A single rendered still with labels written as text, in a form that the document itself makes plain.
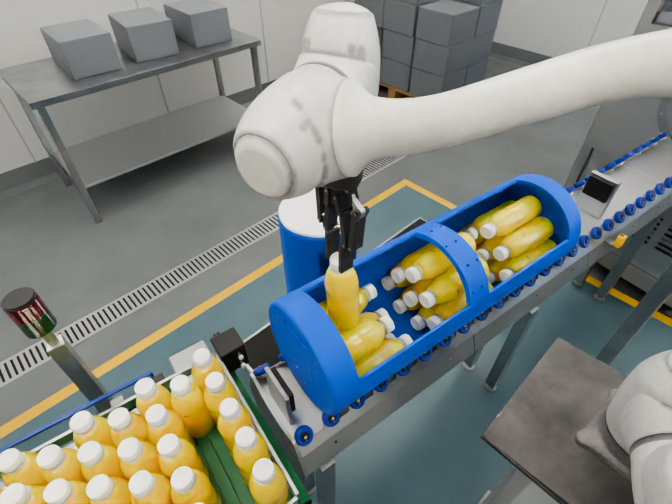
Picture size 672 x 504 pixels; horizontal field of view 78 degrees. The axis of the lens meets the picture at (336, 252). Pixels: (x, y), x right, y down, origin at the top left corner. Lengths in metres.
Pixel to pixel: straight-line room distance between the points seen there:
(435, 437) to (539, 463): 1.12
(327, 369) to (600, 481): 0.58
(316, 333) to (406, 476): 1.28
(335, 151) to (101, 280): 2.62
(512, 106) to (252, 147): 0.25
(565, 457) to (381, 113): 0.83
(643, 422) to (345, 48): 0.77
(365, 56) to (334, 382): 0.59
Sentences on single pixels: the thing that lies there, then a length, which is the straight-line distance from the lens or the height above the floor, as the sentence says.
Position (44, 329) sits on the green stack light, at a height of 1.18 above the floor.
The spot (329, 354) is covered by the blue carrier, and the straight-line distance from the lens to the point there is 0.84.
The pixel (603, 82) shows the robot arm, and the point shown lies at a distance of 0.52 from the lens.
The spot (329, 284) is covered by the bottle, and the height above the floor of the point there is 1.29.
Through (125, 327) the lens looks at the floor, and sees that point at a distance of 2.64.
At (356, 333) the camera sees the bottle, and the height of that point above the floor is 1.15.
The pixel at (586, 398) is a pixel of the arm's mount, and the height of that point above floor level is 1.02.
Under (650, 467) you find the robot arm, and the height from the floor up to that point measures 1.24.
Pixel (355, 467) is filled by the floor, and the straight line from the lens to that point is 2.02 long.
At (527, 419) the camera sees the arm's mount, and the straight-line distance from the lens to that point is 1.07.
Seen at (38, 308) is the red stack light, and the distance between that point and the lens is 1.07.
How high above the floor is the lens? 1.91
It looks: 44 degrees down
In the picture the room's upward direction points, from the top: straight up
